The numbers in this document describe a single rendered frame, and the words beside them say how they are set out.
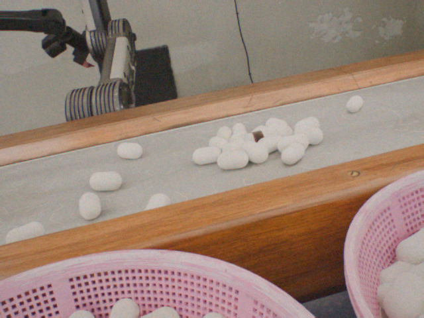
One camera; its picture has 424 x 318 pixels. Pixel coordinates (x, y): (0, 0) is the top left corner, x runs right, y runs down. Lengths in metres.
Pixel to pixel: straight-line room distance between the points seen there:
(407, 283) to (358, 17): 2.68
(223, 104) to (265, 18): 2.01
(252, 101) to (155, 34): 1.89
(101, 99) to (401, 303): 0.71
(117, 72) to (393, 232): 0.74
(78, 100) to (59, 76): 1.71
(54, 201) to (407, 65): 0.62
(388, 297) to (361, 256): 0.03
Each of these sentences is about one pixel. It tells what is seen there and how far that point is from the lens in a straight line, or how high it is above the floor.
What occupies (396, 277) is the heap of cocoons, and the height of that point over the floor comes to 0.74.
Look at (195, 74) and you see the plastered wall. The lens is 2.54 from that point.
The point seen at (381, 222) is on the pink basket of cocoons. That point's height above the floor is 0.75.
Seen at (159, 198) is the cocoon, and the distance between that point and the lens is 0.34.
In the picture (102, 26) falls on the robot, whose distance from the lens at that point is 1.10.
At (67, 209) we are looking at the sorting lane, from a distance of 0.43.
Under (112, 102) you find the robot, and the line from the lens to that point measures 0.83.
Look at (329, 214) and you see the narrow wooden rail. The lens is 0.30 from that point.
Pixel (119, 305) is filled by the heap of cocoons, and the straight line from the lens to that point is 0.27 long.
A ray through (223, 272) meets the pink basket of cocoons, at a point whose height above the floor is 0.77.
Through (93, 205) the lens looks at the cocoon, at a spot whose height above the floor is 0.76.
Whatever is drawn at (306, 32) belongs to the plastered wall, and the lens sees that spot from 2.72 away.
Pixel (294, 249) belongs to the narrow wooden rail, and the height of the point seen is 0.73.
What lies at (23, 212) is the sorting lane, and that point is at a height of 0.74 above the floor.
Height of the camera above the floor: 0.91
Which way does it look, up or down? 21 degrees down
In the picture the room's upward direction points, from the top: 10 degrees counter-clockwise
